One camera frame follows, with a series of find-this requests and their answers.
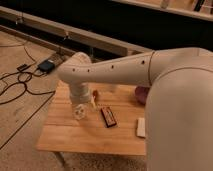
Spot small black plug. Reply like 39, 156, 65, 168
17, 64, 30, 72

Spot black floor cables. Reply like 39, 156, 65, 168
0, 43, 56, 106

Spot wooden table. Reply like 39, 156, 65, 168
37, 82, 146, 165

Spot black power adapter box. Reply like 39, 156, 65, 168
38, 60, 55, 73

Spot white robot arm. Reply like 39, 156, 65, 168
58, 47, 213, 171

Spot dark red bowl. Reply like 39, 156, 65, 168
135, 86, 149, 105

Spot white rectangular block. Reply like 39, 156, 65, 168
136, 118, 145, 138

